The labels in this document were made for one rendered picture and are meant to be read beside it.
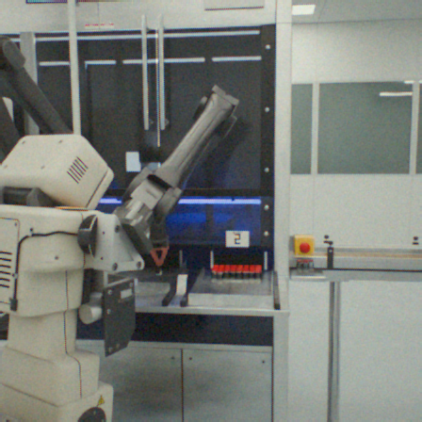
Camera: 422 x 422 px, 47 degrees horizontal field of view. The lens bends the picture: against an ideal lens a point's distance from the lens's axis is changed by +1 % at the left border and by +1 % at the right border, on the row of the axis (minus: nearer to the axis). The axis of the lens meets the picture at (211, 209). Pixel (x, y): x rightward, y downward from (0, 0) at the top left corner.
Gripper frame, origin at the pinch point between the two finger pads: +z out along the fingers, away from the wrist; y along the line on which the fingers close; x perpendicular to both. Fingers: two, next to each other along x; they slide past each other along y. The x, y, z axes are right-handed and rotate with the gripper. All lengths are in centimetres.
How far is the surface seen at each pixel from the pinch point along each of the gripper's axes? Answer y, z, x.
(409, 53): 451, -90, -295
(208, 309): -24.4, 6.7, -15.3
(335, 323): 18, 36, -69
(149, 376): 14, 53, 7
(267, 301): -24.7, 5.1, -33.0
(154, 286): -6.9, 6.0, 1.9
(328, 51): 469, -96, -199
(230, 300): -22.6, 5.1, -22.1
